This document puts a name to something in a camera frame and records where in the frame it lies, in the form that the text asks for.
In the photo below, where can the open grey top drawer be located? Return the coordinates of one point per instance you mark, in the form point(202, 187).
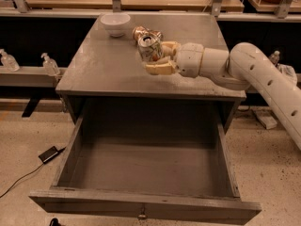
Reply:
point(172, 167)

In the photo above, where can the white ceramic bowl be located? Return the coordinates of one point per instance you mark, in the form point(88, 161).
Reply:
point(115, 24)

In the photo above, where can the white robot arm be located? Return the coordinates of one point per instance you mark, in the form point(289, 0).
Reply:
point(243, 67)

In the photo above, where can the clear bottle right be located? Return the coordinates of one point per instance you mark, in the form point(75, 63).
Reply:
point(274, 58)

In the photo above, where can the clear pump bottle far left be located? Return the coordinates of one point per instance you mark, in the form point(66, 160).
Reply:
point(9, 61)

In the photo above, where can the brown patterned can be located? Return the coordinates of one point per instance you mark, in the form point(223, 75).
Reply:
point(141, 32)

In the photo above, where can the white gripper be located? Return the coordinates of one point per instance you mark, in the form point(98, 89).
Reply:
point(190, 60)

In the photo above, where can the black power adapter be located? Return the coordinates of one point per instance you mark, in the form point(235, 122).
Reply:
point(48, 155)

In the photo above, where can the wooden shelf rack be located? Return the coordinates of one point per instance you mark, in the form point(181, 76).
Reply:
point(223, 10)

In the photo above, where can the clear pump bottle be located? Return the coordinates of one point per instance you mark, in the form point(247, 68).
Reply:
point(9, 61)
point(50, 65)

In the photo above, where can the white block on floor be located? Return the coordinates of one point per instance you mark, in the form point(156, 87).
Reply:
point(265, 118)

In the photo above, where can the crushed green 7up can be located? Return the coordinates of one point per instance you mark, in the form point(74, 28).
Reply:
point(150, 48)

